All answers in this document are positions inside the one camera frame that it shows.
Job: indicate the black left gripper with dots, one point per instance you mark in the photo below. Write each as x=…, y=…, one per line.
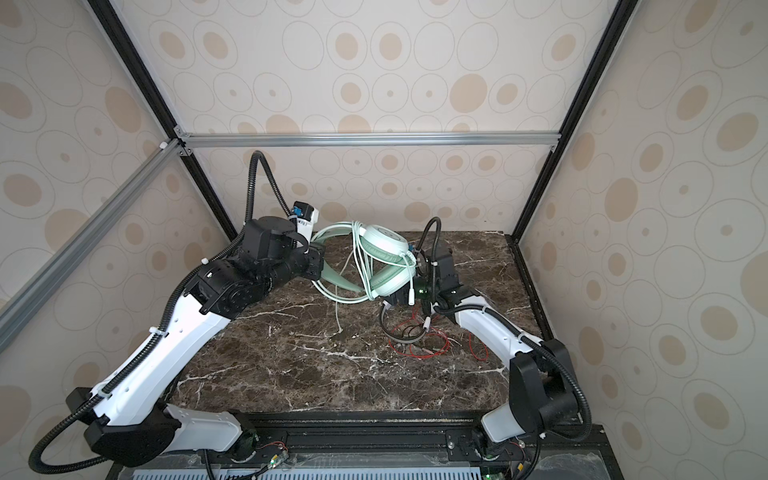
x=317, y=257

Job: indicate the mint green headphones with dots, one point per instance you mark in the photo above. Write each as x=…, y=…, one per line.
x=383, y=261

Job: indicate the black white headphones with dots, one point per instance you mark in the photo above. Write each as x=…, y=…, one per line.
x=416, y=327

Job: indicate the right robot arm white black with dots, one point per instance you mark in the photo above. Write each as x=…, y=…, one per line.
x=544, y=394

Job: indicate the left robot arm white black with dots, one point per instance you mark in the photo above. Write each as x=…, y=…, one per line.
x=127, y=420

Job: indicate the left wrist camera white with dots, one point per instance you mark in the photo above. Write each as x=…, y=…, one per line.
x=305, y=216

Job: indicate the silver aluminium rail back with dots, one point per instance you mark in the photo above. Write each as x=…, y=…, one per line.
x=356, y=140

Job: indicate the silver aluminium rail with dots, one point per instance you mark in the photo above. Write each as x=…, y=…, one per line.
x=23, y=307
x=356, y=140

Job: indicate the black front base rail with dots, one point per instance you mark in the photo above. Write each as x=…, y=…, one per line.
x=386, y=445

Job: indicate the silver aluminium rail left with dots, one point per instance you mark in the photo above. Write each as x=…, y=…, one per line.
x=23, y=307

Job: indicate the black corner frame post left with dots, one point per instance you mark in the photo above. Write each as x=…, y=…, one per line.
x=106, y=16

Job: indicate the black corner frame post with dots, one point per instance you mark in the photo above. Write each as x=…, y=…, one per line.
x=106, y=16
x=606, y=46

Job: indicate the black corner frame post right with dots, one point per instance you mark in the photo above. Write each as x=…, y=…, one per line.
x=606, y=46

